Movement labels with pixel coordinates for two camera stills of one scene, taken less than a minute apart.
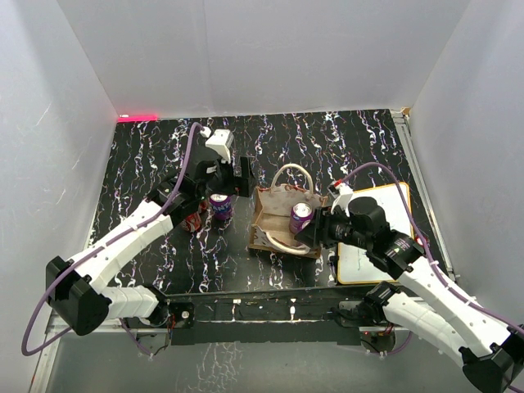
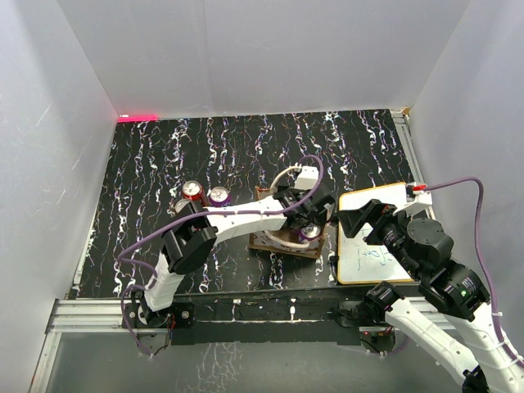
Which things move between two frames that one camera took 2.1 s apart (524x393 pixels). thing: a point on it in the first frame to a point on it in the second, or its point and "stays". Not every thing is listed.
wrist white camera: [343, 196] to [417, 196]
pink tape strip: [137, 119] stays
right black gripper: [319, 229] to [351, 220]
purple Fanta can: [221, 205] stays
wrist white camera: [220, 142] to [307, 178]
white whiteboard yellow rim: [354, 264] stays
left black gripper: [242, 184] to [295, 191]
